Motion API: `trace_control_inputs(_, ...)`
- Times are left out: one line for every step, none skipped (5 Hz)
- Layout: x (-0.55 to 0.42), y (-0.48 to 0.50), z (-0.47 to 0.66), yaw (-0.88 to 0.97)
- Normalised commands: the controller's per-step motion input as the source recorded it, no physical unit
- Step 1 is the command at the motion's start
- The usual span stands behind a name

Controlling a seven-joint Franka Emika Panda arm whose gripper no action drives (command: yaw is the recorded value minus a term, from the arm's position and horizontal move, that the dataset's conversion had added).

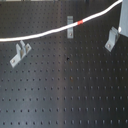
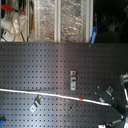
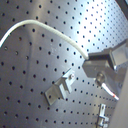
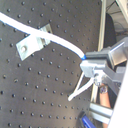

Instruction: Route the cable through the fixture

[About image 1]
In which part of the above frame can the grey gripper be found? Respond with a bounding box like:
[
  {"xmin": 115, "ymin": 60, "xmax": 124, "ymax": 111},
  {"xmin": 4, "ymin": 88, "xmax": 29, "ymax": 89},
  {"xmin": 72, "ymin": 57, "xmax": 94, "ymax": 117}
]
[{"xmin": 119, "ymin": 0, "xmax": 128, "ymax": 35}]

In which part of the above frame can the white cable with red mark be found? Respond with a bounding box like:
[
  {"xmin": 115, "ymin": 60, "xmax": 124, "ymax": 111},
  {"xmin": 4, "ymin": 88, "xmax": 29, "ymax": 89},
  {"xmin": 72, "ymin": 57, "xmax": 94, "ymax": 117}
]
[{"xmin": 0, "ymin": 0, "xmax": 124, "ymax": 43}]

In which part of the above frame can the right grey cable clip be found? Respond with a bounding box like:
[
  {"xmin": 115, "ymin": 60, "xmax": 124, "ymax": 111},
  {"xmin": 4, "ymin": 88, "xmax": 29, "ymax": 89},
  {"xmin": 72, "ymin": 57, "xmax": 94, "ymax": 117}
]
[{"xmin": 105, "ymin": 27, "xmax": 120, "ymax": 52}]

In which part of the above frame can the grey cable clip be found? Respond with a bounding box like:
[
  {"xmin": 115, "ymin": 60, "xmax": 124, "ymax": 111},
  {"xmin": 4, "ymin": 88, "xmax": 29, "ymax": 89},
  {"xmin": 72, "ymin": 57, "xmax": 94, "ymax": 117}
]
[
  {"xmin": 105, "ymin": 27, "xmax": 120, "ymax": 52},
  {"xmin": 10, "ymin": 41, "xmax": 31, "ymax": 67},
  {"xmin": 67, "ymin": 16, "xmax": 74, "ymax": 39}
]

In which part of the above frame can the middle grey cable clip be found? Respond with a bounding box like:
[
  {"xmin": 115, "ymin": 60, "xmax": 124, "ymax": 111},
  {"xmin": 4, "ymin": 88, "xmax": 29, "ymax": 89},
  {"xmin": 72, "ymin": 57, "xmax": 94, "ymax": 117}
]
[{"xmin": 67, "ymin": 16, "xmax": 74, "ymax": 39}]

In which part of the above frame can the left grey cable clip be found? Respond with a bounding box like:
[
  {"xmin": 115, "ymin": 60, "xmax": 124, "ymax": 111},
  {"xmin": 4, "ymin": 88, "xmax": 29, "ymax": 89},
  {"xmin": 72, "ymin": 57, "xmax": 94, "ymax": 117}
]
[{"xmin": 10, "ymin": 41, "xmax": 31, "ymax": 67}]

